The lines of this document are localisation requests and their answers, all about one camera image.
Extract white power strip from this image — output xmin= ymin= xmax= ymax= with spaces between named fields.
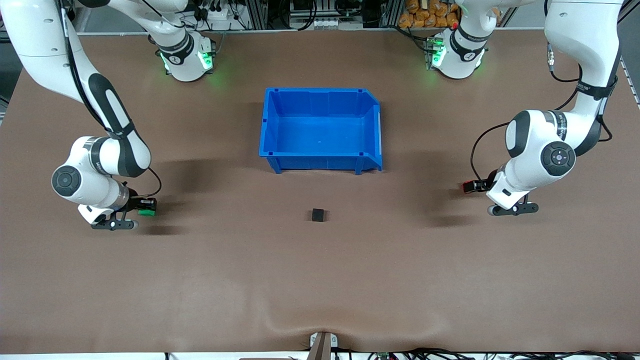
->
xmin=196 ymin=4 xmax=237 ymax=24

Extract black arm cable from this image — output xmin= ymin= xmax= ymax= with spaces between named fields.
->
xmin=469 ymin=42 xmax=614 ymax=187
xmin=57 ymin=0 xmax=163 ymax=198

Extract blue plastic storage bin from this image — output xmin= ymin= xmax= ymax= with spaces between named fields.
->
xmin=258 ymin=88 xmax=383 ymax=176

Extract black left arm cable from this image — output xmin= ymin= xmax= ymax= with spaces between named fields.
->
xmin=469 ymin=42 xmax=614 ymax=187

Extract brown table cover mat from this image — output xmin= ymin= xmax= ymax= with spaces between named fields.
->
xmin=0 ymin=27 xmax=640 ymax=355

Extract orange packaged goods pile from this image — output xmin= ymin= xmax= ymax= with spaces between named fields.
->
xmin=398 ymin=0 xmax=461 ymax=29

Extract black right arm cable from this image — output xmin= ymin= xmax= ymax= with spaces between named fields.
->
xmin=57 ymin=0 xmax=163 ymax=198

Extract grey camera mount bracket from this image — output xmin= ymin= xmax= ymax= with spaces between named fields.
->
xmin=308 ymin=331 xmax=339 ymax=360

